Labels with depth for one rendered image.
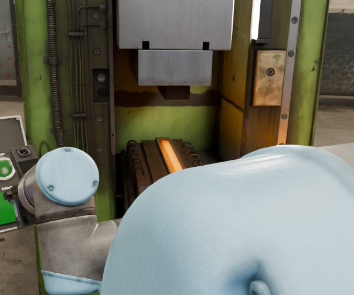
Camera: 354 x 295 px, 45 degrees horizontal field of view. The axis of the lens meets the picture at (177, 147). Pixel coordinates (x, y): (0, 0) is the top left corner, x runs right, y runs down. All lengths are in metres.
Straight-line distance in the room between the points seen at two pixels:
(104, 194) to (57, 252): 0.77
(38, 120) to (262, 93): 0.68
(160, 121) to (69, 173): 1.07
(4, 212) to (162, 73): 0.52
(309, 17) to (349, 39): 6.10
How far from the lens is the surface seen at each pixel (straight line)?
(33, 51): 1.31
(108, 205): 1.43
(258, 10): 1.33
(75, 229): 0.65
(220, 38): 1.19
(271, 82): 1.38
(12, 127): 1.16
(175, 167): 1.31
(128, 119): 1.68
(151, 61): 1.16
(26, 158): 0.88
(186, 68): 1.18
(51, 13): 1.27
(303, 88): 1.46
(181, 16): 1.16
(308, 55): 1.45
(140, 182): 1.28
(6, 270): 2.78
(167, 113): 1.69
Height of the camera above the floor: 1.47
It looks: 18 degrees down
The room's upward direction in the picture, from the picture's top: 2 degrees clockwise
